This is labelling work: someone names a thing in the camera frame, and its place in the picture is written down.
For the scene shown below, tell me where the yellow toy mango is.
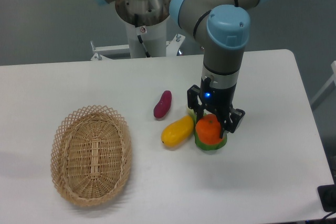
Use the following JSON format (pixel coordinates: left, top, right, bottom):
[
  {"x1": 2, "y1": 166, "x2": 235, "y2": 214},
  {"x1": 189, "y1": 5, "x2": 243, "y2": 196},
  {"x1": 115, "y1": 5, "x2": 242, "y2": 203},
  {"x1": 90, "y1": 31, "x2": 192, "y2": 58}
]
[{"x1": 161, "y1": 115, "x2": 194, "y2": 147}]

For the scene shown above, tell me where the green toy cabbage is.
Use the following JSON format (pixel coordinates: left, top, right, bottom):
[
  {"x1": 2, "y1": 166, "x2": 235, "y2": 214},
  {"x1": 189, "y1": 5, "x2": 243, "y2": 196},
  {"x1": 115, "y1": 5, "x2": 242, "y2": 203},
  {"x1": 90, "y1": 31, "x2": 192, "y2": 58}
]
[{"x1": 186, "y1": 106, "x2": 227, "y2": 151}]

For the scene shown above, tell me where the purple toy sweet potato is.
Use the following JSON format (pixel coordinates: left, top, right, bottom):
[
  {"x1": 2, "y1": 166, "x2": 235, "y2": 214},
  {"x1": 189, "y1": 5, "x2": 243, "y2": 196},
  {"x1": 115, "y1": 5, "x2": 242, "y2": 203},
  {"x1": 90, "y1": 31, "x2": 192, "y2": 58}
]
[{"x1": 153, "y1": 90, "x2": 172, "y2": 119}]

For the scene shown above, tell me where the white frame at right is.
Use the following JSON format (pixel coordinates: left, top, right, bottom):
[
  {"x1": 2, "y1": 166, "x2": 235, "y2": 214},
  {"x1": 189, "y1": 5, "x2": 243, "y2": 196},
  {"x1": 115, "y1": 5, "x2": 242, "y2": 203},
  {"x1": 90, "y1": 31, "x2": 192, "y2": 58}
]
[{"x1": 310, "y1": 61, "x2": 335, "y2": 110}]

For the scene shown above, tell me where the woven wicker basket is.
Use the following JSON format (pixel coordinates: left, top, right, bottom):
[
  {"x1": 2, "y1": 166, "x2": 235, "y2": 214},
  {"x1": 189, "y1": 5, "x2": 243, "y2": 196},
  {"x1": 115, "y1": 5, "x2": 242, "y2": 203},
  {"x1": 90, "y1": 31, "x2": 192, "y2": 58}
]
[{"x1": 50, "y1": 105, "x2": 132, "y2": 207}]

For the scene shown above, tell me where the orange toy fruit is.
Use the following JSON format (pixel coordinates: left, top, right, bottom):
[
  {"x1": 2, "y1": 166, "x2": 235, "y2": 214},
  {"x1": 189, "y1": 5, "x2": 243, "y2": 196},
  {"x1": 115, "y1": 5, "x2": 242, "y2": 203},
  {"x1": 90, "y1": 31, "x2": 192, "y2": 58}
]
[{"x1": 195, "y1": 114, "x2": 222, "y2": 145}]

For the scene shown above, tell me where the black device at table edge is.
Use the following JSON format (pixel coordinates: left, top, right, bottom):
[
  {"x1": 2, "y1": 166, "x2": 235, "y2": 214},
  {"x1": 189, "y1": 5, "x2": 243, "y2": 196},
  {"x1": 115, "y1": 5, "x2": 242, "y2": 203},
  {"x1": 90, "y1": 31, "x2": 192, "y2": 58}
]
[{"x1": 317, "y1": 185, "x2": 335, "y2": 212}]

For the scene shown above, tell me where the black cable on pedestal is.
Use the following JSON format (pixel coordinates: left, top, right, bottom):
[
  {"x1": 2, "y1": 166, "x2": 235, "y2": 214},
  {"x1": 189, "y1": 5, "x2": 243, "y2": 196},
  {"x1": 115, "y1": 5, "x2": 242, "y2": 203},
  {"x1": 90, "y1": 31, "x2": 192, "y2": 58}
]
[{"x1": 134, "y1": 13, "x2": 152, "y2": 58}]

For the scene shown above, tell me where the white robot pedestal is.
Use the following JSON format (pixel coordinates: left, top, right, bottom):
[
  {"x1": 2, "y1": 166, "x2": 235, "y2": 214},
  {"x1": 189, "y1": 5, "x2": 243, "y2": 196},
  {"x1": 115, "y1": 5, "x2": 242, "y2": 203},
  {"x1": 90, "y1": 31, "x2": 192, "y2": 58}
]
[{"x1": 90, "y1": 0, "x2": 185, "y2": 61}]

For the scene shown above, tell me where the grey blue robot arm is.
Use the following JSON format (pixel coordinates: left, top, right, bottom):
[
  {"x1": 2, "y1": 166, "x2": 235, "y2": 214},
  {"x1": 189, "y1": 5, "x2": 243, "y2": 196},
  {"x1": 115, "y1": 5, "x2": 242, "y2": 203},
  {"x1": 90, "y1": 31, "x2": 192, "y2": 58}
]
[{"x1": 96, "y1": 0, "x2": 268, "y2": 137}]

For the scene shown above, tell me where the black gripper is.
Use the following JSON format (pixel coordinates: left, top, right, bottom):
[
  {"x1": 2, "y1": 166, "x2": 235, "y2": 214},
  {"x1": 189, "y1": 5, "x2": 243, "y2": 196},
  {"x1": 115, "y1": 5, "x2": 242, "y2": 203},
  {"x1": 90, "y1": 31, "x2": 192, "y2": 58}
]
[{"x1": 187, "y1": 80, "x2": 246, "y2": 138}]

